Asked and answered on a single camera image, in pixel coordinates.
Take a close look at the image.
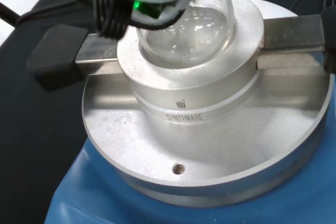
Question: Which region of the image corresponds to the heater with blue base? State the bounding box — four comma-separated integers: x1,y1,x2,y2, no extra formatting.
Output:
26,0,336,224

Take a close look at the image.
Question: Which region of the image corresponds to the black bench cloth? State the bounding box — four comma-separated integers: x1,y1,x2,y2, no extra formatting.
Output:
0,0,89,224

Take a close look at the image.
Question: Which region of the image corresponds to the thick black heater cable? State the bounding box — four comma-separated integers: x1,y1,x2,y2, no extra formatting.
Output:
0,0,77,28

